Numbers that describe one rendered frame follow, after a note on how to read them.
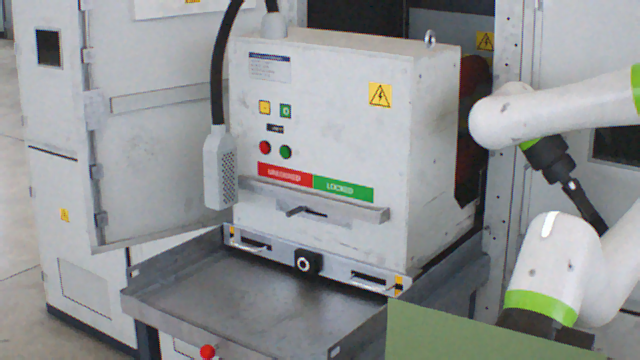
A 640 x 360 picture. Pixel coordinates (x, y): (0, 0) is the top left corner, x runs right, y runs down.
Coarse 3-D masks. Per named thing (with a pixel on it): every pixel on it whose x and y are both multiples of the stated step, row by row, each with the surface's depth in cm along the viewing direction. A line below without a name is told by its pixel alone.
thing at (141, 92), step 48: (96, 0) 178; (144, 0) 182; (192, 0) 190; (96, 48) 181; (144, 48) 189; (192, 48) 197; (96, 96) 182; (144, 96) 191; (192, 96) 199; (96, 144) 186; (144, 144) 196; (192, 144) 205; (96, 192) 192; (144, 192) 200; (192, 192) 209; (96, 240) 194; (144, 240) 201
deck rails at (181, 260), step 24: (192, 240) 185; (216, 240) 193; (144, 264) 173; (168, 264) 180; (192, 264) 186; (456, 264) 180; (144, 288) 173; (408, 288) 161; (432, 288) 171; (384, 312) 154; (360, 336) 147
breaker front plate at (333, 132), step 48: (240, 48) 176; (288, 48) 168; (240, 96) 180; (288, 96) 171; (336, 96) 163; (240, 144) 184; (288, 144) 175; (336, 144) 167; (384, 144) 160; (240, 192) 188; (384, 192) 163; (336, 240) 174; (384, 240) 166
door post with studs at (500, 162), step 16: (496, 0) 172; (512, 0) 169; (496, 16) 173; (512, 16) 170; (496, 32) 174; (512, 32) 171; (496, 48) 175; (512, 48) 172; (496, 64) 176; (512, 64) 173; (496, 80) 177; (512, 80) 175; (496, 160) 183; (512, 160) 180; (496, 176) 184; (496, 192) 185; (496, 208) 186; (496, 224) 187; (496, 240) 188; (496, 256) 190; (496, 272) 191; (496, 288) 192; (496, 304) 193; (496, 320) 194
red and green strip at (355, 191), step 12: (264, 168) 181; (276, 168) 179; (288, 168) 177; (288, 180) 178; (300, 180) 175; (312, 180) 173; (324, 180) 171; (336, 180) 169; (336, 192) 170; (348, 192) 168; (360, 192) 166; (372, 192) 164
